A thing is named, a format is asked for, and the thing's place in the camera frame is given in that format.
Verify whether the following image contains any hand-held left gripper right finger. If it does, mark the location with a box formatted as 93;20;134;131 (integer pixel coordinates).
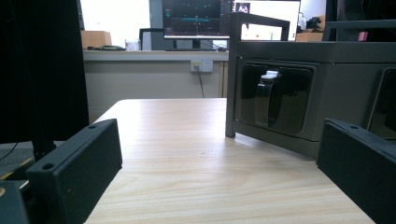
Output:
316;118;396;224

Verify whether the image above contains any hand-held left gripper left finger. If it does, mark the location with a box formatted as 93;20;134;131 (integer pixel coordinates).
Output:
25;118;123;224

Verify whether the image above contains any grey corner storage rack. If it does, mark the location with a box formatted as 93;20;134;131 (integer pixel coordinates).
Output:
225;11;396;160

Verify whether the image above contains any black stand with striped tape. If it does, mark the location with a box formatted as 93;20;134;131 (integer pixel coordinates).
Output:
0;136;59;182

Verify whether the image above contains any cardboard box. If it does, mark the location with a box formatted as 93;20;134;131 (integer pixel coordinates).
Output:
80;30;113;49

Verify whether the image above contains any grey counter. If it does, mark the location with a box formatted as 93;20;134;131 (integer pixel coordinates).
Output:
82;49;230;63

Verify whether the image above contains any bright screen computer monitor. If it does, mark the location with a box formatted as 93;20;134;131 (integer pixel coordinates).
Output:
233;0;302;42

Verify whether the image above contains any dark screen computer monitor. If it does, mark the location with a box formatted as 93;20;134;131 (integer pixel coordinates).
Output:
161;0;233;40

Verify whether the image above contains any black wall socket cable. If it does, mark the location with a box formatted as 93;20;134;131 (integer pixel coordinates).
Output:
194;65;206;99

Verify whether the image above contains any white wall socket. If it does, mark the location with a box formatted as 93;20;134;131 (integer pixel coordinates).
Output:
190;60;215;74

